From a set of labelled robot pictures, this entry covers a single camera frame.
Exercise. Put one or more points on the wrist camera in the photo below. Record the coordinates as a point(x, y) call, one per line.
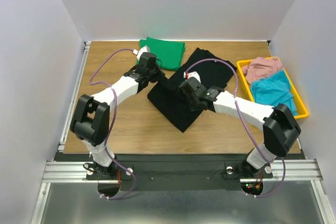
point(192, 74)
point(138, 53)

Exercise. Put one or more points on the yellow plastic bin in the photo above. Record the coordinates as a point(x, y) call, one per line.
point(301, 108)

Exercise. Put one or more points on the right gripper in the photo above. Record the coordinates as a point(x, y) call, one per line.
point(185, 91)

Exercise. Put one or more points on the teal t shirt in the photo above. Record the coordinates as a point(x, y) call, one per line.
point(273, 91)

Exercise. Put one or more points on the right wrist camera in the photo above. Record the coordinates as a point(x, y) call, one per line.
point(192, 74)

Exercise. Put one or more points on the black t shirt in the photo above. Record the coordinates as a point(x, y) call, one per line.
point(182, 97)

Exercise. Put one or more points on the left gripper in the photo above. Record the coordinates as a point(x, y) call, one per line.
point(160, 74)

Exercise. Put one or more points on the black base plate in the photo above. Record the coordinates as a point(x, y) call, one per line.
point(232, 177)

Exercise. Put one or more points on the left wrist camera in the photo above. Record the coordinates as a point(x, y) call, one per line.
point(138, 53)

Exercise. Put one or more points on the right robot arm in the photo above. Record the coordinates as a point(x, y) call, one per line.
point(279, 127)

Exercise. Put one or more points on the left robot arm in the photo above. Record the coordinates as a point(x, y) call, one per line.
point(94, 115)

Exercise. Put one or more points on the folded green t shirt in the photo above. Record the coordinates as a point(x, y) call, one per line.
point(169, 53)

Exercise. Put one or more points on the aluminium side rail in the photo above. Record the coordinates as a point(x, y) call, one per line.
point(65, 130)

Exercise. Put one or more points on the pink t shirt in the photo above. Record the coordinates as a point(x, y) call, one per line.
point(261, 68)

